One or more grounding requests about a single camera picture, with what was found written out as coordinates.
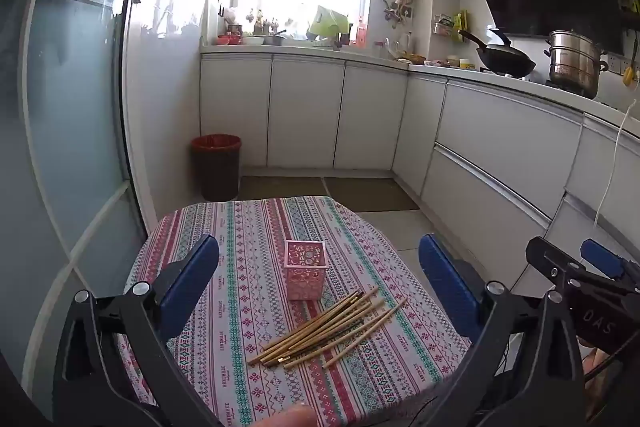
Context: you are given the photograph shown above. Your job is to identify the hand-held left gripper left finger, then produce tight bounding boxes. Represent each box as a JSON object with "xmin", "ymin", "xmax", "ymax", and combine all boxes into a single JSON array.
[{"xmin": 52, "ymin": 234, "xmax": 221, "ymax": 427}]

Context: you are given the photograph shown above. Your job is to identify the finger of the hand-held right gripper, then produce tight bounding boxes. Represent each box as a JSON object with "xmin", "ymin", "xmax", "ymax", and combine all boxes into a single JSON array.
[
  {"xmin": 580, "ymin": 238, "xmax": 640, "ymax": 295},
  {"xmin": 525, "ymin": 236, "xmax": 588, "ymax": 293}
]

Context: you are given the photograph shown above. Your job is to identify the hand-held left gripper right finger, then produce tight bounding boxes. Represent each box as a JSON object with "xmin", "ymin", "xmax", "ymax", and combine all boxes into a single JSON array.
[{"xmin": 419, "ymin": 234, "xmax": 586, "ymax": 427}]

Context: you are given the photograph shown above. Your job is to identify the pink perforated utensil holder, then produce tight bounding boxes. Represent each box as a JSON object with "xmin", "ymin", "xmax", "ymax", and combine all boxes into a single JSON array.
[{"xmin": 284, "ymin": 239, "xmax": 329, "ymax": 303}]

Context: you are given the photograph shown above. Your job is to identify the bunch of bamboo chopsticks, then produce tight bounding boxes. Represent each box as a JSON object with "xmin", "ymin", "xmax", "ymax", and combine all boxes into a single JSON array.
[{"xmin": 247, "ymin": 286, "xmax": 408, "ymax": 370}]

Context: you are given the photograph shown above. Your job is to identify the person's right hand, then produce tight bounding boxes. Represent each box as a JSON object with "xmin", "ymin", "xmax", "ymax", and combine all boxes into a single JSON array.
[{"xmin": 584, "ymin": 347, "xmax": 610, "ymax": 408}]

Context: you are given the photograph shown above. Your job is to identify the person's left hand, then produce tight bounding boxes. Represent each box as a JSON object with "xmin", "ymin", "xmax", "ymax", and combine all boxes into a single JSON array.
[{"xmin": 264, "ymin": 403, "xmax": 317, "ymax": 427}]

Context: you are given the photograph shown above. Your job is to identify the patterned tablecloth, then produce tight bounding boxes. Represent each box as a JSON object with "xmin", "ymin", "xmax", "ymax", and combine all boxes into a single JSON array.
[{"xmin": 122, "ymin": 196, "xmax": 473, "ymax": 427}]

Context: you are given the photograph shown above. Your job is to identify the red-lined trash bin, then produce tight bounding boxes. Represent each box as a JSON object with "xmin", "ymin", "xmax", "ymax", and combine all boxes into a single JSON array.
[{"xmin": 191, "ymin": 134, "xmax": 242, "ymax": 202}]

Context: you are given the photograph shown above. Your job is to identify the olive floor mat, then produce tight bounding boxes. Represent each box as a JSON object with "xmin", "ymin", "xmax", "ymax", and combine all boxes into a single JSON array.
[
  {"xmin": 324, "ymin": 177, "xmax": 420, "ymax": 212},
  {"xmin": 239, "ymin": 177, "xmax": 328, "ymax": 200}
]

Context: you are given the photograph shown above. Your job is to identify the yellow hanging brush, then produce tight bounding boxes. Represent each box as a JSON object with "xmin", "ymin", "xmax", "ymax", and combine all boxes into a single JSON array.
[{"xmin": 622, "ymin": 49, "xmax": 639, "ymax": 86}]

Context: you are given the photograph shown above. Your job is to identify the steel steamer pot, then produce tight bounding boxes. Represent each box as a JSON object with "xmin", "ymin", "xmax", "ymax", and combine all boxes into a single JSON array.
[{"xmin": 544, "ymin": 29, "xmax": 610, "ymax": 100}]

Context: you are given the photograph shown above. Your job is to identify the black wok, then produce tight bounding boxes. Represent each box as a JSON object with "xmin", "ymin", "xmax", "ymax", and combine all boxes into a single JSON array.
[{"xmin": 457, "ymin": 28, "xmax": 537, "ymax": 78}]

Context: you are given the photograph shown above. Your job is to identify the frosted glass sliding door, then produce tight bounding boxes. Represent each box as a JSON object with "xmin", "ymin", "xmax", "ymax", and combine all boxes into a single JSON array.
[{"xmin": 0, "ymin": 0, "xmax": 168, "ymax": 408}]

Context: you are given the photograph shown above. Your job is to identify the white kitchen cabinets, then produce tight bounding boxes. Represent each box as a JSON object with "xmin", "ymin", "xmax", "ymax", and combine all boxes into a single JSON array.
[{"xmin": 200, "ymin": 49, "xmax": 640, "ymax": 308}]

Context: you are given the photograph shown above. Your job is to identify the white kitchen countertop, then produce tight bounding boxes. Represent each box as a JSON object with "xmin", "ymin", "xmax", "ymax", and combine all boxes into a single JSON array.
[{"xmin": 200, "ymin": 41, "xmax": 640, "ymax": 118}]

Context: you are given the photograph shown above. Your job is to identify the white cutting board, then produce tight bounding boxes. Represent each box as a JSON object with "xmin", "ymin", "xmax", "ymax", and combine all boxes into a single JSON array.
[{"xmin": 202, "ymin": 0, "xmax": 223, "ymax": 48}]

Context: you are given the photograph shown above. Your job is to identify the water heater pipes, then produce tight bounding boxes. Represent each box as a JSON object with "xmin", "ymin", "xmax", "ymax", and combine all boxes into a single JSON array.
[{"xmin": 382, "ymin": 0, "xmax": 414, "ymax": 30}]

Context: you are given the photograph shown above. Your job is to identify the lime green bag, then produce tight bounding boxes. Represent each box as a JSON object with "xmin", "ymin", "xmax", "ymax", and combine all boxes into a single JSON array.
[{"xmin": 306, "ymin": 5, "xmax": 349, "ymax": 42}]

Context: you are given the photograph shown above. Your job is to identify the white cable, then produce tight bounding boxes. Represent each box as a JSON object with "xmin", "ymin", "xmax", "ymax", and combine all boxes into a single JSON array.
[{"xmin": 592, "ymin": 99, "xmax": 640, "ymax": 228}]

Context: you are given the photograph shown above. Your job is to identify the wall spice rack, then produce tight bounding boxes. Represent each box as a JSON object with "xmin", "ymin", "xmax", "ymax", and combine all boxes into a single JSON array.
[{"xmin": 432, "ymin": 10, "xmax": 471, "ymax": 42}]

